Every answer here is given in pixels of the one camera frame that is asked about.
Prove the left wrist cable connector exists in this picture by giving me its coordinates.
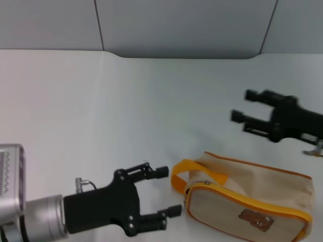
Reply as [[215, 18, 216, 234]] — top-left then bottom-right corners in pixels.
[[75, 177, 98, 194]]

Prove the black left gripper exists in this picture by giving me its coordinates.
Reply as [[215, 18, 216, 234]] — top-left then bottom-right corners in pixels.
[[63, 162, 182, 237]]

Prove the beige bear print food bag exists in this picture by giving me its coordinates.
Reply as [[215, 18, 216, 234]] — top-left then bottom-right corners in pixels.
[[171, 151, 315, 242]]

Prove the right wrist cable connector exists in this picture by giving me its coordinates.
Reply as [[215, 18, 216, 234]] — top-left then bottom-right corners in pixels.
[[302, 139, 323, 157]]

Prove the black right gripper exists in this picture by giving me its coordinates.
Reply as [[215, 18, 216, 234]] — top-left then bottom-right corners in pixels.
[[230, 89, 323, 143]]

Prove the wrist cable connector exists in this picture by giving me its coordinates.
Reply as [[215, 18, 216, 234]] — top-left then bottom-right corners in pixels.
[[75, 177, 98, 194], [302, 139, 323, 157]]

